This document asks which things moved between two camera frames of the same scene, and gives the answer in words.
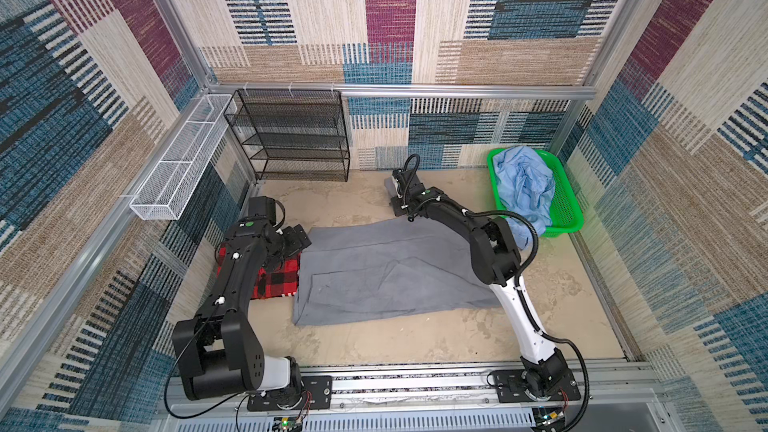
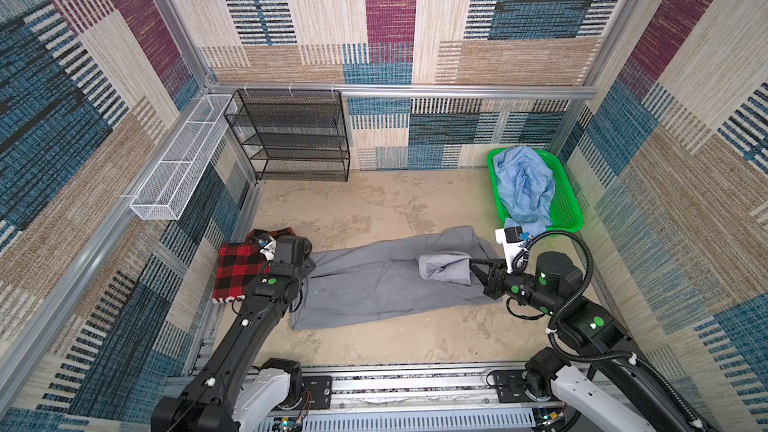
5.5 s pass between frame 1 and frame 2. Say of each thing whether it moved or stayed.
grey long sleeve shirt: moved
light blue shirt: stayed
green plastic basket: stayed
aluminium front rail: stayed
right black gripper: moved
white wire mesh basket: stayed
